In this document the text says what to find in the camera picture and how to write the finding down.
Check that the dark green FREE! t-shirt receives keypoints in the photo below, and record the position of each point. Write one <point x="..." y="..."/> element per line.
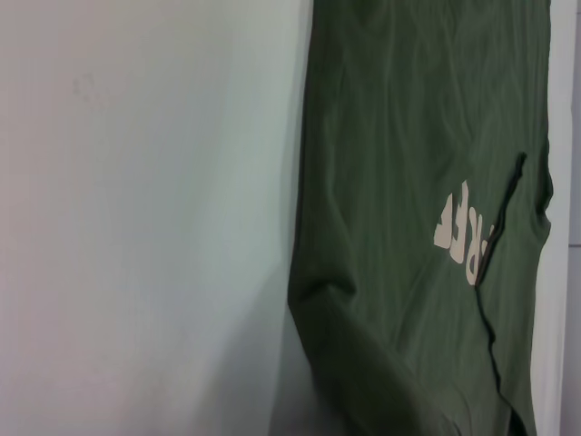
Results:
<point x="408" y="136"/>

